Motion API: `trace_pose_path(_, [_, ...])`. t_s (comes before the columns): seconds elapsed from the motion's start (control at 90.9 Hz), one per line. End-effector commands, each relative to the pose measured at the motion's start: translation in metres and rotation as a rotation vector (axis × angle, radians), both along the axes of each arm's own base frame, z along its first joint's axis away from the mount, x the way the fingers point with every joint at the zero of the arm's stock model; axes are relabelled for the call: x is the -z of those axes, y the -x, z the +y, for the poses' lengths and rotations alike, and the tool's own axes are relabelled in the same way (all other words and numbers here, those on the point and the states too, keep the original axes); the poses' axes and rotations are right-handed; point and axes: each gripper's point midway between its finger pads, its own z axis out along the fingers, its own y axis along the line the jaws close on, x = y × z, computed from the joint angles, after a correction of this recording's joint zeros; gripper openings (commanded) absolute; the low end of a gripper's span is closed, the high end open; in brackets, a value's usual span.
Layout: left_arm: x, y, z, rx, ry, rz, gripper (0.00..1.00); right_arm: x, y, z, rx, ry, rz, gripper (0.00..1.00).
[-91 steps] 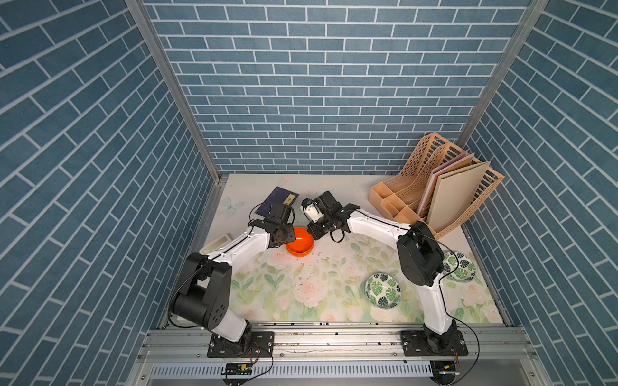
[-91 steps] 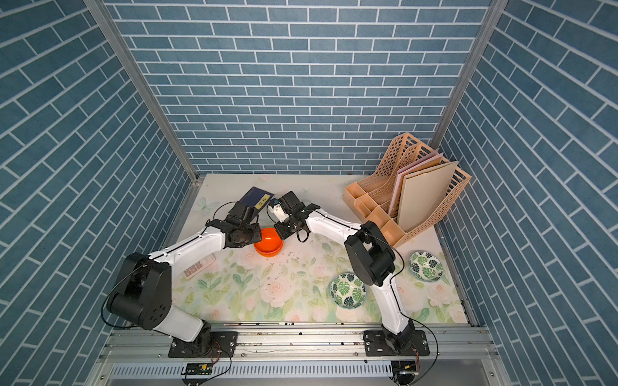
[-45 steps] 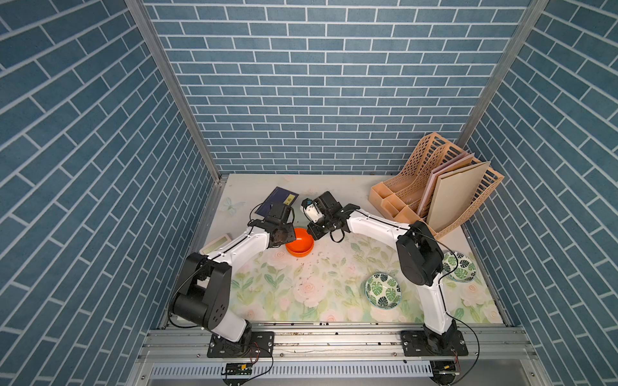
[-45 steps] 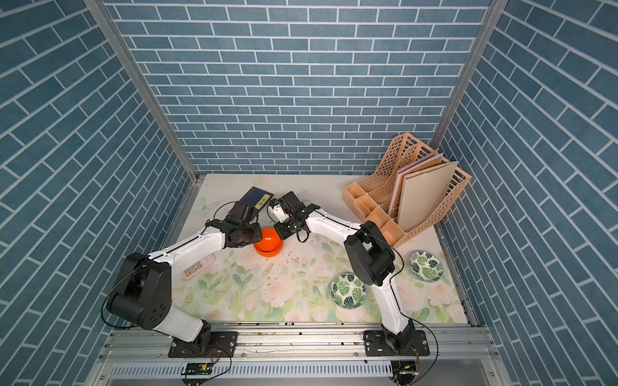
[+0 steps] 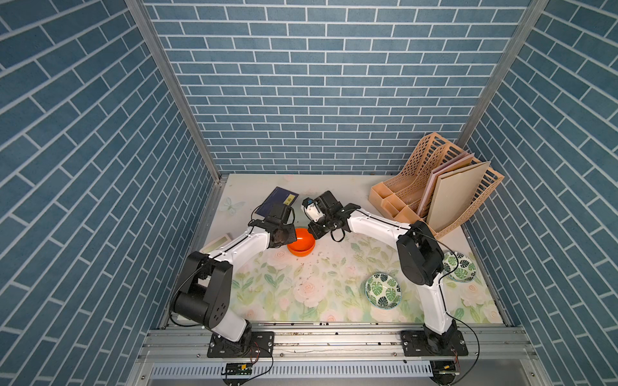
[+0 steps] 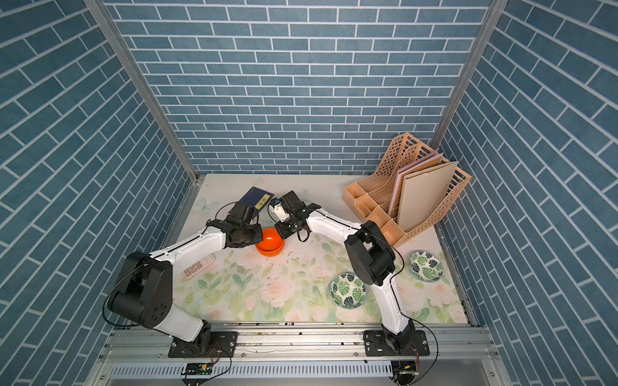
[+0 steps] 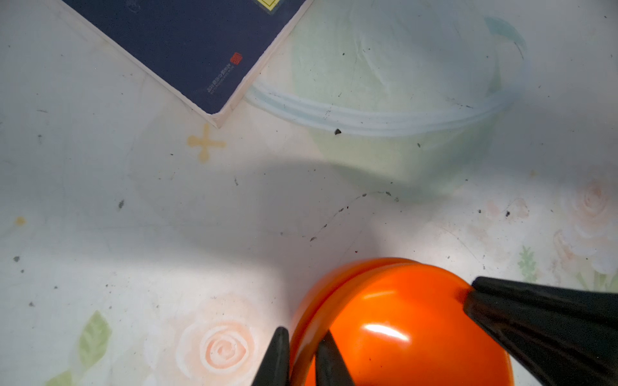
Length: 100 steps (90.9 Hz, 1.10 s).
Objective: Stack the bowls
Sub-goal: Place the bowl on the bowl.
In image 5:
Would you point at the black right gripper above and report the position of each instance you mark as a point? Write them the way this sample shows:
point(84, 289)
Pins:
point(313, 230)

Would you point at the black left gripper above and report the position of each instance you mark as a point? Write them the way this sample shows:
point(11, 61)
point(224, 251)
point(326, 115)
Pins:
point(291, 234)

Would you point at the orange bowl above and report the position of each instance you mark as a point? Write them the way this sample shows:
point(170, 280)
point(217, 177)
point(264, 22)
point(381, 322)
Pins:
point(304, 239)
point(301, 252)

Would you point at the green leaf bowl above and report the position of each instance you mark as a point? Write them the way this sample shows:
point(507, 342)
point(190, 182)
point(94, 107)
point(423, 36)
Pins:
point(459, 267)
point(382, 291)

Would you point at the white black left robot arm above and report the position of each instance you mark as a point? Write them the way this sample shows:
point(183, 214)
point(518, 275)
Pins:
point(203, 290)

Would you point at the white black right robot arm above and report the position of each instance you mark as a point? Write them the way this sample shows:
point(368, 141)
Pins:
point(420, 257)

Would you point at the dark blue book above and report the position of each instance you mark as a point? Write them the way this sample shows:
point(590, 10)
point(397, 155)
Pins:
point(278, 196)

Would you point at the floral table mat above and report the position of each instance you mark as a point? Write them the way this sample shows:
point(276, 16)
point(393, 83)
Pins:
point(327, 286)

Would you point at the orange plastic file rack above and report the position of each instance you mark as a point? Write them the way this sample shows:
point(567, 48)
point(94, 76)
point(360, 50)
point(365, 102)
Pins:
point(407, 196)

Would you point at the beige folder front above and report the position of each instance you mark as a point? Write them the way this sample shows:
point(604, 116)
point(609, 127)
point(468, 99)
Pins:
point(453, 194)

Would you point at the green circuit board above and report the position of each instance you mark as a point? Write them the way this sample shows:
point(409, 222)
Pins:
point(238, 369)

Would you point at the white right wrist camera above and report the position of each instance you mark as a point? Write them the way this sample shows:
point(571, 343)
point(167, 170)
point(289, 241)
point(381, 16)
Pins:
point(312, 210)

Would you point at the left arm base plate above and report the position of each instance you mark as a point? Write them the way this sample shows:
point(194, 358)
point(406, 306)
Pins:
point(251, 344)

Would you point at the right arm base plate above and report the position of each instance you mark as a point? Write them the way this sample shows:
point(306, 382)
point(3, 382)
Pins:
point(420, 343)

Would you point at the aluminium front rail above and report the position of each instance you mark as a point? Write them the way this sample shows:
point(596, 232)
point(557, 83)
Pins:
point(341, 342)

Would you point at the aluminium corner post left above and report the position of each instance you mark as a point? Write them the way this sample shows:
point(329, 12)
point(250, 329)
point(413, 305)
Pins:
point(146, 27)

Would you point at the aluminium corner post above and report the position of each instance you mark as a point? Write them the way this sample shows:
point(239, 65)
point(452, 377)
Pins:
point(528, 20)
point(146, 27)

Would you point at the aluminium corner post right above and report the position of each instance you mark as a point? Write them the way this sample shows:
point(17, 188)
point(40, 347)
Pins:
point(528, 20)

